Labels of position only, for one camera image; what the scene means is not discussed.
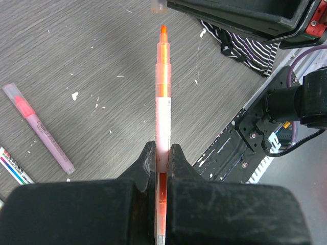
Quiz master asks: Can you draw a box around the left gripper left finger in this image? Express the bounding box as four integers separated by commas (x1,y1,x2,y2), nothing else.
1,141,156,244

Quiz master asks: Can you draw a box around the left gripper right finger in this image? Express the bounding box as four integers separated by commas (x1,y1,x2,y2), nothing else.
166,144,312,244

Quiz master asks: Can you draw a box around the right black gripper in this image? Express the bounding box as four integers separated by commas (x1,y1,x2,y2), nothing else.
168,1,326,50

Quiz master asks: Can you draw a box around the white marker green end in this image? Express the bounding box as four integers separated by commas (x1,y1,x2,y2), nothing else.
1,146,35,185

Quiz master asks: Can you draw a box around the small clear pen cap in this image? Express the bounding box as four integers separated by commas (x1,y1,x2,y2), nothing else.
151,0,168,13

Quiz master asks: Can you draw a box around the orange white marker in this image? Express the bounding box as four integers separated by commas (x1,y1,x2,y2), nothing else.
155,26,171,244

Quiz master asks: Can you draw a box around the pink highlighter pen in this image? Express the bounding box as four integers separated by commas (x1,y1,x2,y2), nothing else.
3,83,75,175

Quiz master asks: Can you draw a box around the white marker lime end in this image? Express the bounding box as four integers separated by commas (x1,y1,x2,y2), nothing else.
0,198,4,210

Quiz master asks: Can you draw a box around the striped black white cloth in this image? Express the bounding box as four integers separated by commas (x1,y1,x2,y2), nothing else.
200,20,279,77

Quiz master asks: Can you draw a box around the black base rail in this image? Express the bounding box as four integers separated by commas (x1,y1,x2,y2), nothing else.
193,105,265,183

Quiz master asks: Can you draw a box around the blue slotted cable duct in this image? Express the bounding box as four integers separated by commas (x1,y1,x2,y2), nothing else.
247,156,274,184

